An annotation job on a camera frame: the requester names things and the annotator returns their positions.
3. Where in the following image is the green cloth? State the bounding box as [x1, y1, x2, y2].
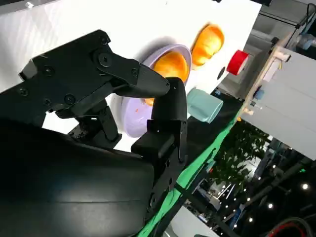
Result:
[138, 115, 239, 237]

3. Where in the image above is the pale green mug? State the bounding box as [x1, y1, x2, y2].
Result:
[186, 88, 224, 124]

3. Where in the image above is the red cable coil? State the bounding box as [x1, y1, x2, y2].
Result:
[261, 219, 307, 237]

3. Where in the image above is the grey white equipment cabinet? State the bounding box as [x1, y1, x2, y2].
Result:
[242, 31, 316, 161]

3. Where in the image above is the orange white toy bread roll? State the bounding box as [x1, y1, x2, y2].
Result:
[145, 52, 191, 107]
[191, 23, 226, 67]

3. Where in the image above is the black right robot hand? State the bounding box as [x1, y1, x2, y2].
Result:
[0, 29, 188, 237]

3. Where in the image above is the lilac plate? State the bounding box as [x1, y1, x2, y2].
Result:
[122, 43, 193, 139]

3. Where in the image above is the green foliage plant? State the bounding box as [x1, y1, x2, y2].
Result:
[211, 122, 270, 190]

